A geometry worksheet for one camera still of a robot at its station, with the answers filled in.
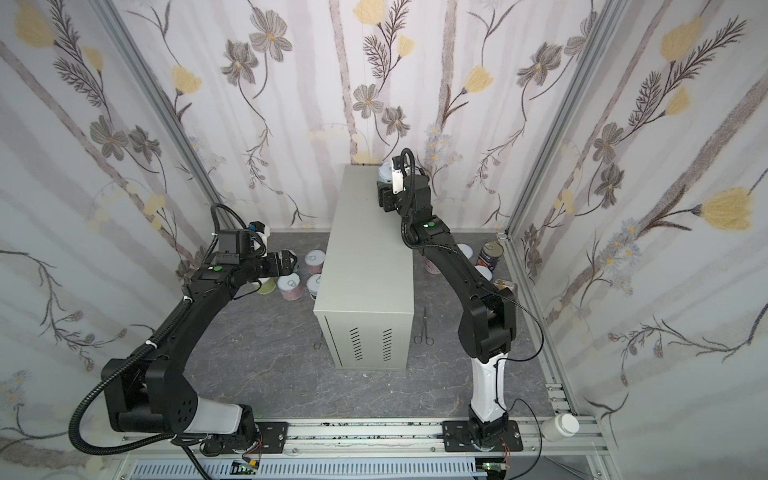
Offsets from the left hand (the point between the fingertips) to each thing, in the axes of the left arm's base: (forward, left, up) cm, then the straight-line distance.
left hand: (278, 250), depth 84 cm
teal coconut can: (0, -7, -18) cm, 19 cm away
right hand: (+13, -32, +19) cm, 40 cm away
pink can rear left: (+10, -6, -17) cm, 21 cm away
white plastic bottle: (-45, -71, -12) cm, 84 cm away
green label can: (+1, +8, -19) cm, 21 cm away
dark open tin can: (+8, -67, -12) cm, 69 cm away
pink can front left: (0, +1, -19) cm, 19 cm away
